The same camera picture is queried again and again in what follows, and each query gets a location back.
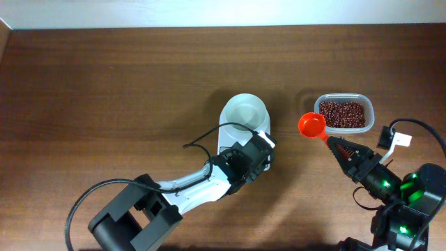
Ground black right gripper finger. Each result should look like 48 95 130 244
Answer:
327 139 352 174
327 136 373 157

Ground white digital kitchen scale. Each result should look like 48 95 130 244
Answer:
217 125 252 154

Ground white plastic bowl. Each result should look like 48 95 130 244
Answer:
220 93 270 133

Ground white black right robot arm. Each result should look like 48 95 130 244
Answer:
326 137 445 250

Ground red adzuki beans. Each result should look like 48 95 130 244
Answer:
318 101 365 128

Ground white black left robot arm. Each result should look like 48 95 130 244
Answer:
88 131 277 250

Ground orange measuring scoop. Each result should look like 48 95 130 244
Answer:
298 112 329 145

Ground clear plastic food container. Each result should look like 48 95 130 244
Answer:
314 93 375 135

